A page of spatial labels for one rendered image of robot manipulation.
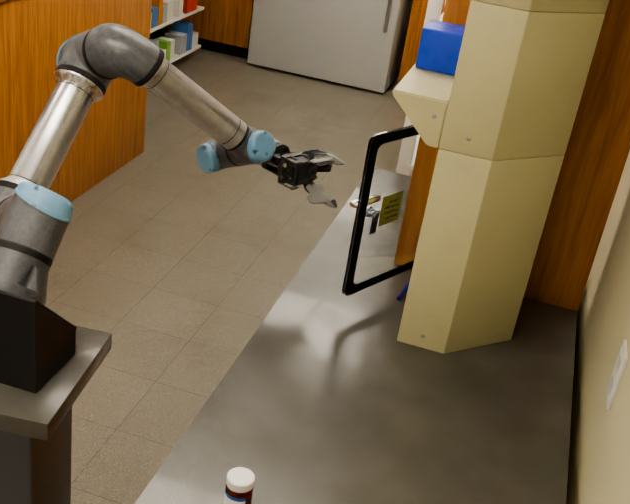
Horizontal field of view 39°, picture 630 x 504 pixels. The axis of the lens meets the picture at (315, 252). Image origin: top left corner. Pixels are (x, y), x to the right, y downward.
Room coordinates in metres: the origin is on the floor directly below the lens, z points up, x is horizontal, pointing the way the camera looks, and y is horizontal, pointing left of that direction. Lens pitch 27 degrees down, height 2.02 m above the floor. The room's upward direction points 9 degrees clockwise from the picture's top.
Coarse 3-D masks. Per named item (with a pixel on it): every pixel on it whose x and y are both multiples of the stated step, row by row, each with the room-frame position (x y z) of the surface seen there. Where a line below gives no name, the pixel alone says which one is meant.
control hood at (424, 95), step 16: (416, 80) 1.83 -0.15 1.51; (432, 80) 1.85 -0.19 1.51; (448, 80) 1.87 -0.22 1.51; (400, 96) 1.73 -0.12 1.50; (416, 96) 1.72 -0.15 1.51; (432, 96) 1.73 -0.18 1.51; (448, 96) 1.75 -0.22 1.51; (416, 112) 1.72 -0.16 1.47; (432, 112) 1.71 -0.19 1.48; (416, 128) 1.72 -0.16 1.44; (432, 128) 1.71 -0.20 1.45; (432, 144) 1.71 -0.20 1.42
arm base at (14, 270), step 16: (0, 240) 1.45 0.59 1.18; (0, 256) 1.42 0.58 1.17; (16, 256) 1.43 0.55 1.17; (32, 256) 1.44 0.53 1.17; (0, 272) 1.39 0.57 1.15; (16, 272) 1.40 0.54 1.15; (32, 272) 1.43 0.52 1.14; (48, 272) 1.47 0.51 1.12; (0, 288) 1.37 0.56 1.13; (16, 288) 1.38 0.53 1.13; (32, 288) 1.41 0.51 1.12
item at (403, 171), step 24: (384, 144) 1.81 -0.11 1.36; (408, 144) 1.88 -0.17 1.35; (384, 168) 1.83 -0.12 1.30; (408, 168) 1.90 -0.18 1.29; (432, 168) 1.97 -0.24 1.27; (360, 192) 1.78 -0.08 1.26; (384, 192) 1.84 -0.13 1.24; (408, 192) 1.91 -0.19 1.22; (384, 216) 1.85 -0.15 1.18; (408, 216) 1.93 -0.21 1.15; (384, 240) 1.87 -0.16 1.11; (408, 240) 1.95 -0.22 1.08; (360, 264) 1.81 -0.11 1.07; (384, 264) 1.88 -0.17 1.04
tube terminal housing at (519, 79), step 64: (512, 64) 1.69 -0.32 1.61; (576, 64) 1.77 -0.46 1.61; (448, 128) 1.71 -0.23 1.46; (512, 128) 1.70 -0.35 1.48; (448, 192) 1.70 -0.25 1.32; (512, 192) 1.73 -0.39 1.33; (448, 256) 1.69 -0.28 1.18; (512, 256) 1.75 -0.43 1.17; (448, 320) 1.69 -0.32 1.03; (512, 320) 1.78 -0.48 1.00
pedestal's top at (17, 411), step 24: (96, 336) 1.54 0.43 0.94; (72, 360) 1.45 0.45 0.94; (96, 360) 1.48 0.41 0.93; (0, 384) 1.34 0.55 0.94; (48, 384) 1.36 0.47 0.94; (72, 384) 1.37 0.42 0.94; (0, 408) 1.27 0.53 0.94; (24, 408) 1.28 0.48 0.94; (48, 408) 1.29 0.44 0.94; (24, 432) 1.25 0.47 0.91; (48, 432) 1.25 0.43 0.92
